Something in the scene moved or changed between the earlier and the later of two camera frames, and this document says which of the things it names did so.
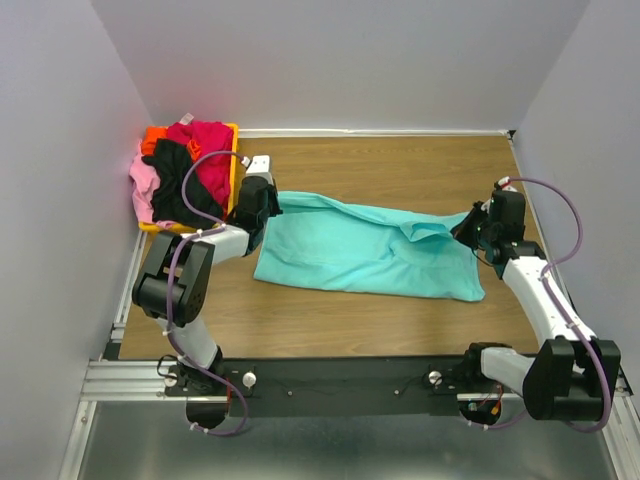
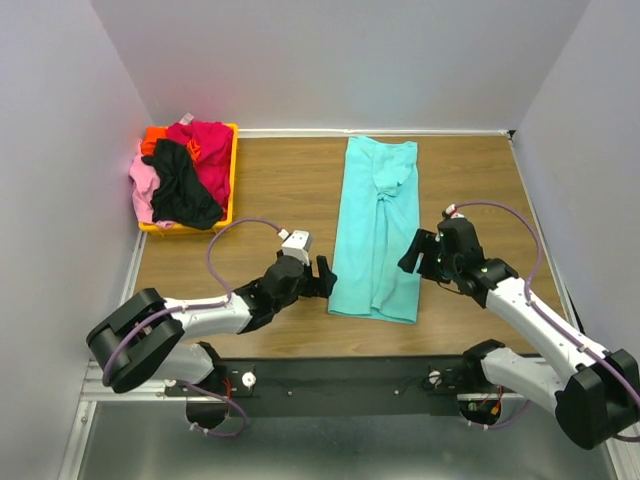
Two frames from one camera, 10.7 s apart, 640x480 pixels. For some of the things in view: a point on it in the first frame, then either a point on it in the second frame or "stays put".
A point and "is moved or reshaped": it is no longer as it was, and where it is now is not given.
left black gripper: (272, 192) -> (321, 286)
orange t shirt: (153, 133) stays put
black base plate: (272, 387) stays put
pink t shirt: (146, 181) stays put
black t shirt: (172, 160) stays put
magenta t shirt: (212, 136) stays put
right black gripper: (461, 230) -> (422, 241)
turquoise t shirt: (340, 242) is moved or reshaped
